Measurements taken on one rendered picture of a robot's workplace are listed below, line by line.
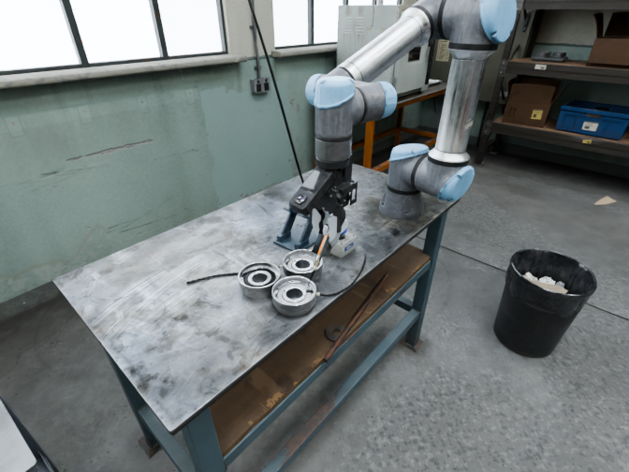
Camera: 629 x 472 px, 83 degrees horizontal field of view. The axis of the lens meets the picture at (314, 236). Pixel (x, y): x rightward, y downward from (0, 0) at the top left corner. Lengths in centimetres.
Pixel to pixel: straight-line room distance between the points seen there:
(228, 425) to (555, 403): 140
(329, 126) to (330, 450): 121
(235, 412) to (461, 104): 97
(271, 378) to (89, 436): 95
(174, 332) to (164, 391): 15
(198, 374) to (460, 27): 97
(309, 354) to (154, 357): 45
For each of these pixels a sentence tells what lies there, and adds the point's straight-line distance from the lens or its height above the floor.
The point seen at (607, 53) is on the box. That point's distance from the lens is 396.
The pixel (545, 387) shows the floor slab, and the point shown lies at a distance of 197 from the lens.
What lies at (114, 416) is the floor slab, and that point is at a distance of 182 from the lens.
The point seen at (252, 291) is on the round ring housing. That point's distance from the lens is 87.
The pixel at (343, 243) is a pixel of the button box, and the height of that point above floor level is 84.
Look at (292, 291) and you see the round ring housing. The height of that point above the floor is 82.
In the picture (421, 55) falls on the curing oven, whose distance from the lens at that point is 323.
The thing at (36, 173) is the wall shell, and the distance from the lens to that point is 227.
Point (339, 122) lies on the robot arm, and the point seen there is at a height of 122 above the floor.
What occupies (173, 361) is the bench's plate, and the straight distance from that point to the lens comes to 81.
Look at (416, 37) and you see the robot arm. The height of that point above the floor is 134.
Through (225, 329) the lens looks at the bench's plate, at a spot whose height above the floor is 80.
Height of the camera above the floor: 140
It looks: 32 degrees down
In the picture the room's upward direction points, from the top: straight up
